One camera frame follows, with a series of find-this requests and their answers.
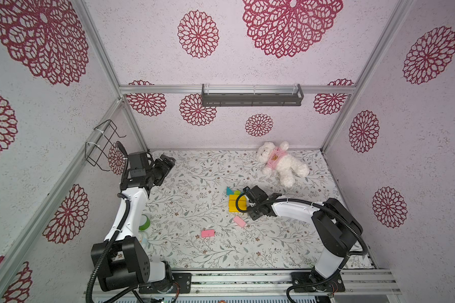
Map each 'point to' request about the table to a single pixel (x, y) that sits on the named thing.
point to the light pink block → (239, 221)
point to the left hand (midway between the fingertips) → (172, 165)
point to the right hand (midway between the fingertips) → (252, 207)
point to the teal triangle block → (229, 191)
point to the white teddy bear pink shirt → (276, 158)
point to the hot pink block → (208, 233)
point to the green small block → (237, 192)
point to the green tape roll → (146, 226)
